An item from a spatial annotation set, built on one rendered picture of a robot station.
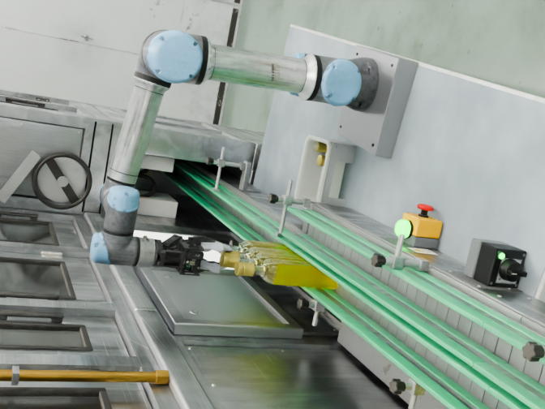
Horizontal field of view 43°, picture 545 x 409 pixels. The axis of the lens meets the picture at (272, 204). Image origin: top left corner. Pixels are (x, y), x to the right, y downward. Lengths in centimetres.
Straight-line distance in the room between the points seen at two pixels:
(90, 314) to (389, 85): 97
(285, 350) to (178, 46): 77
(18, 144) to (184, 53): 119
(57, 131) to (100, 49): 280
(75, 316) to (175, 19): 402
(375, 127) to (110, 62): 374
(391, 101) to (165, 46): 63
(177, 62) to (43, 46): 382
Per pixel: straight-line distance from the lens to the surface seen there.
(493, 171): 160
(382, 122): 190
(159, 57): 162
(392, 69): 190
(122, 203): 169
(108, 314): 179
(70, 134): 270
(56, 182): 270
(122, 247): 172
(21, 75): 541
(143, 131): 180
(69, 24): 542
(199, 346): 167
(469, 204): 165
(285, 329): 177
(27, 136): 269
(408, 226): 168
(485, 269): 146
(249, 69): 169
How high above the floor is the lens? 179
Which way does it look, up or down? 23 degrees down
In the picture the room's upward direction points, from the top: 83 degrees counter-clockwise
